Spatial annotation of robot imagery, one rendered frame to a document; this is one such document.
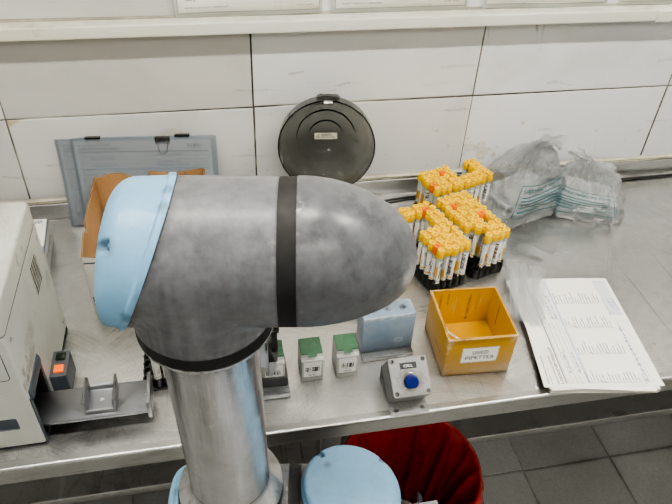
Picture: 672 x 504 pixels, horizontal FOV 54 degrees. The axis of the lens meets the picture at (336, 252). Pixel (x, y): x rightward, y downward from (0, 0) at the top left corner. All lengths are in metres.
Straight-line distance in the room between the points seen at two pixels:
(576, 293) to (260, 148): 0.78
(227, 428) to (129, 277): 0.21
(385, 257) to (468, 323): 0.89
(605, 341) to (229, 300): 1.04
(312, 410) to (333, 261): 0.75
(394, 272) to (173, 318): 0.16
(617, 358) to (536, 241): 0.38
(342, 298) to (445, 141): 1.23
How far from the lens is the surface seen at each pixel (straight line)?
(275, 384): 1.19
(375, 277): 0.47
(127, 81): 1.48
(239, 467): 0.68
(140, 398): 1.18
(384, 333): 1.24
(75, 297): 1.45
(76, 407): 1.20
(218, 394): 0.57
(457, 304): 1.31
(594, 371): 1.34
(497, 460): 2.25
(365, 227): 0.46
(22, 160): 1.61
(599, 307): 1.47
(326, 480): 0.79
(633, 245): 1.71
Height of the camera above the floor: 1.82
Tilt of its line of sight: 40 degrees down
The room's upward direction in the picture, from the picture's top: 3 degrees clockwise
